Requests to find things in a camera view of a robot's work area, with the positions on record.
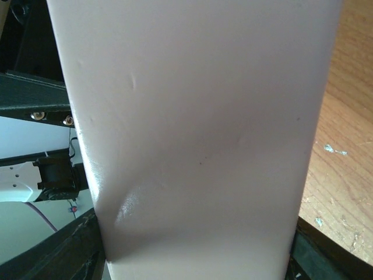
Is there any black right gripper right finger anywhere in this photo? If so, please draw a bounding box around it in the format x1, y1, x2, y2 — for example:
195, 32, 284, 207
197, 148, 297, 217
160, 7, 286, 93
287, 218, 372, 279

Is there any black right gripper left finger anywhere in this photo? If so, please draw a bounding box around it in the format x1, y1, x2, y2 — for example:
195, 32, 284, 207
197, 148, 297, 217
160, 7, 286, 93
1, 208, 105, 279

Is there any pink glasses case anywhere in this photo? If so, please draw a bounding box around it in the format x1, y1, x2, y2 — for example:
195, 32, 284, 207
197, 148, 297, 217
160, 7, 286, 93
47, 1, 342, 279

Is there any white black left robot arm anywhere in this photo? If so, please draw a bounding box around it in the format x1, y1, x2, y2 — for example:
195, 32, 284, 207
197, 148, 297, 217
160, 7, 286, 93
1, 157, 89, 203

